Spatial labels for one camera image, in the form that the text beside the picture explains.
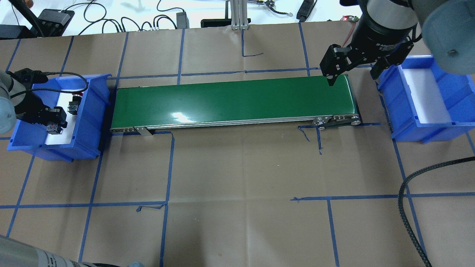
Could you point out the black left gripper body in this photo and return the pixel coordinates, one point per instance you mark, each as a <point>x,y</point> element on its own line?
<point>26,108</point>

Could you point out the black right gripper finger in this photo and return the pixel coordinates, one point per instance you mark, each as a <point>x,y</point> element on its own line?
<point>379,67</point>
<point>331,79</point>

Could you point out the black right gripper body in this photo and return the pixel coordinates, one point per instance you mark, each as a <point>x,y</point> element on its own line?
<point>382,37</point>

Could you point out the yellow push button switch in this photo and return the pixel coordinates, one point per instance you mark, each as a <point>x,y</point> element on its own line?
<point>54,129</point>

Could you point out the red push button switch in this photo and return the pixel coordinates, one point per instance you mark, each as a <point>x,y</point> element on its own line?
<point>74,104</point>

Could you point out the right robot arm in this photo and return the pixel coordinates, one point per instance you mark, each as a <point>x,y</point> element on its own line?
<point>445,26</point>

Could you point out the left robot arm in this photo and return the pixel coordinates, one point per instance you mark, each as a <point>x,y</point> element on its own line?
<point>14,86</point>

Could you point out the green conveyor belt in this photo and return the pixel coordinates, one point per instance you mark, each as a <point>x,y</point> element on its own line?
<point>236,103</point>

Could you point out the left blue plastic bin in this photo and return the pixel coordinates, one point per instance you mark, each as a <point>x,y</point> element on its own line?
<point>70,124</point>

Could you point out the blue plastic bin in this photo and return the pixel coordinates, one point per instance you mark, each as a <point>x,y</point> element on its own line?
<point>70,124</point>
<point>457,92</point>

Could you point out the right blue plastic bin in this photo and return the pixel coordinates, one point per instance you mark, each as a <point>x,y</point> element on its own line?
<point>457,92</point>

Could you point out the white foam pad right bin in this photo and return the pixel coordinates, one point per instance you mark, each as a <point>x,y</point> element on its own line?
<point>426,96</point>

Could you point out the black power adapter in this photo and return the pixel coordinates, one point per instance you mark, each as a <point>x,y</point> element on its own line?
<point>182,21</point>

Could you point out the aluminium profile post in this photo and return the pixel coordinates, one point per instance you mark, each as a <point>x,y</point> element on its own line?
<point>239,15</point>

